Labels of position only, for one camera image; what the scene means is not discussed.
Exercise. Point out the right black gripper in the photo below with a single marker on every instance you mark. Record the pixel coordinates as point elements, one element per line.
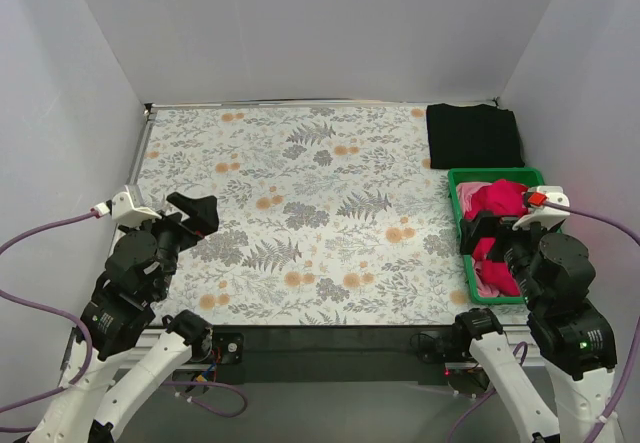
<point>486,233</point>

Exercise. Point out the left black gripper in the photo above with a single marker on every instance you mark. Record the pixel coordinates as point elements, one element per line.
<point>182,223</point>

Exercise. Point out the red t shirt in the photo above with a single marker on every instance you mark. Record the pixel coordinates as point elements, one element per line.
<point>502,198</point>

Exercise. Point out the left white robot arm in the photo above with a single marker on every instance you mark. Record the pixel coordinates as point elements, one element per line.
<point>91,407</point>

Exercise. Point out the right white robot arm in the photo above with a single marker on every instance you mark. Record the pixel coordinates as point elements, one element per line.
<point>577,344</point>

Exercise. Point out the pink t shirt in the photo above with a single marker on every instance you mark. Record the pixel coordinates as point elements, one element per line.
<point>465,192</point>

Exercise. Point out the green plastic bin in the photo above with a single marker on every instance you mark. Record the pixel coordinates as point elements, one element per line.
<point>527,176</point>

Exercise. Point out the folded black t shirt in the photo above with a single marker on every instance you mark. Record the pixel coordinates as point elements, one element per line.
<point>480,136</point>

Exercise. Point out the floral table mat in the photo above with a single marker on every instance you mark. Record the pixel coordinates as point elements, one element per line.
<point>328,216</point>

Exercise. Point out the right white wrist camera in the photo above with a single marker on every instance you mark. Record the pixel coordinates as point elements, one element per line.
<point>546,206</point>

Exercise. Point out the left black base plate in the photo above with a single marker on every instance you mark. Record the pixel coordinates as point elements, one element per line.
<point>227,348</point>

